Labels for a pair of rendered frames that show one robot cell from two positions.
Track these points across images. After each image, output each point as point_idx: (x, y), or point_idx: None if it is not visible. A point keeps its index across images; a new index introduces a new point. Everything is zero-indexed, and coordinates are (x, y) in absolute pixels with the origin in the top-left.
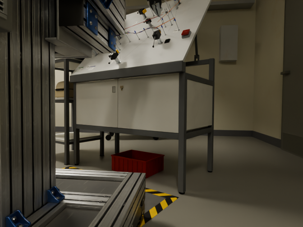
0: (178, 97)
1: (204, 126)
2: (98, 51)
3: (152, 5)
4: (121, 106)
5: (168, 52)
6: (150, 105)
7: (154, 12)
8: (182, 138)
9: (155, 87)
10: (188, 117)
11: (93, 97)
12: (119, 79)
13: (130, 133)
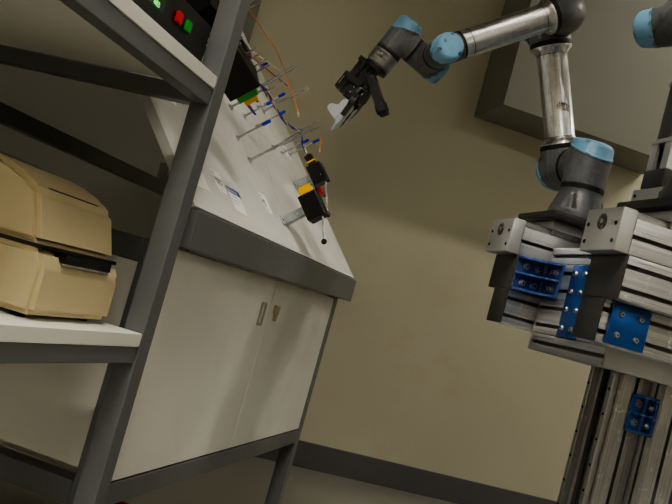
0: (319, 351)
1: None
2: (513, 326)
3: (353, 105)
4: (256, 373)
5: (328, 240)
6: (292, 369)
7: (341, 120)
8: (298, 438)
9: (310, 323)
10: None
11: (210, 336)
12: (278, 284)
13: (246, 458)
